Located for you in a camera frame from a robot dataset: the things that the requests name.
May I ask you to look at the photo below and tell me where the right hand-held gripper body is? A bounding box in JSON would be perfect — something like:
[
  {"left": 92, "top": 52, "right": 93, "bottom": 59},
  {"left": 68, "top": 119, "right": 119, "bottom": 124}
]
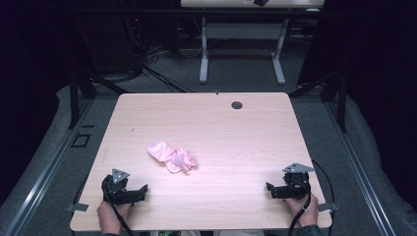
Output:
[{"left": 276, "top": 162, "right": 316, "bottom": 201}]

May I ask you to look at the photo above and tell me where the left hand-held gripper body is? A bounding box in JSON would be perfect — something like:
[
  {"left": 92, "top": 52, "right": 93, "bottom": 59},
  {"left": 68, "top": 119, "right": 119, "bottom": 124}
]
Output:
[{"left": 100, "top": 168, "right": 136, "bottom": 207}]

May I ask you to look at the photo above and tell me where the pink cloth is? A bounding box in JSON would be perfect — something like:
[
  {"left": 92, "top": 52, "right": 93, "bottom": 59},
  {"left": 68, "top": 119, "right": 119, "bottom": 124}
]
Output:
[{"left": 147, "top": 141, "right": 198, "bottom": 175}]

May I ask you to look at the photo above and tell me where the person's left hand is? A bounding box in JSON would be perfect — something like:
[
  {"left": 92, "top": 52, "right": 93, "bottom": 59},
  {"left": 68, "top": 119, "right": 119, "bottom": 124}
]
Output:
[{"left": 96, "top": 200, "right": 133, "bottom": 236}]

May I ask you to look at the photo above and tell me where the person's right hand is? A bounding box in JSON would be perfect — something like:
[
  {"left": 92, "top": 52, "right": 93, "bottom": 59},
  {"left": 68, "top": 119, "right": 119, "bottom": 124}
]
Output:
[{"left": 284, "top": 193, "right": 320, "bottom": 228}]

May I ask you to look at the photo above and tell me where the white table with grey legs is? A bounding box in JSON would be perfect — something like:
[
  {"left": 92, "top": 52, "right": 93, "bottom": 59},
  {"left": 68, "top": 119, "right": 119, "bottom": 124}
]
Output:
[{"left": 179, "top": 0, "right": 327, "bottom": 86}]

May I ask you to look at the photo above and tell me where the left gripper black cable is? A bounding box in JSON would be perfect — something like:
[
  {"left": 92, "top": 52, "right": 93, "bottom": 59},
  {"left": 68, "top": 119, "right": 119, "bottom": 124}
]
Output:
[{"left": 72, "top": 176, "right": 136, "bottom": 236}]

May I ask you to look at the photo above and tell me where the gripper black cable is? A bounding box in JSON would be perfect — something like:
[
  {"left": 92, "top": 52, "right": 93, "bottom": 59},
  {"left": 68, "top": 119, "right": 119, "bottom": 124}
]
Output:
[
  {"left": 287, "top": 159, "right": 336, "bottom": 236},
  {"left": 72, "top": 176, "right": 136, "bottom": 236}
]

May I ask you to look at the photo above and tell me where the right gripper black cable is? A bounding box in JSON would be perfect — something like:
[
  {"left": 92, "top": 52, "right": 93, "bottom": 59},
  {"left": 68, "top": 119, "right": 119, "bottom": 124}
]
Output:
[{"left": 287, "top": 159, "right": 336, "bottom": 236}]

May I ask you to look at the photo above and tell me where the grey metal table bracket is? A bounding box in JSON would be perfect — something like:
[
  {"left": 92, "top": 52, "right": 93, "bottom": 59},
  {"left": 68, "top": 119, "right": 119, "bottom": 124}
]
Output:
[
  {"left": 65, "top": 203, "right": 89, "bottom": 212},
  {"left": 317, "top": 202, "right": 339, "bottom": 212}
]

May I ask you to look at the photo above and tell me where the aluminium floor rail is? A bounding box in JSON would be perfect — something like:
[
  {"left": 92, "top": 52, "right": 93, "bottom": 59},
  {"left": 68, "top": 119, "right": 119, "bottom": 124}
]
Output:
[
  {"left": 324, "top": 97, "right": 397, "bottom": 236},
  {"left": 2, "top": 97, "right": 96, "bottom": 236}
]

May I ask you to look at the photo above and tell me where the black metal frame stand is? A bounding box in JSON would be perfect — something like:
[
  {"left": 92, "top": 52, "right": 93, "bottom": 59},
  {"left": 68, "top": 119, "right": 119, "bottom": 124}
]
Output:
[
  {"left": 287, "top": 70, "right": 348, "bottom": 134},
  {"left": 67, "top": 70, "right": 131, "bottom": 130}
]

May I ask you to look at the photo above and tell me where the bundle of floor cables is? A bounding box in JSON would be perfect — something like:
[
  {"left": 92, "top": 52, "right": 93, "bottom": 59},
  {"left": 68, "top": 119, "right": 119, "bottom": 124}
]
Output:
[{"left": 139, "top": 43, "right": 205, "bottom": 94}]

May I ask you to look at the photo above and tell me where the black horizontal frame bar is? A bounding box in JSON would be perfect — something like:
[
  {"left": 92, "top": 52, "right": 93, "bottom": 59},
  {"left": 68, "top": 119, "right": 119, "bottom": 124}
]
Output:
[{"left": 73, "top": 8, "right": 332, "bottom": 18}]

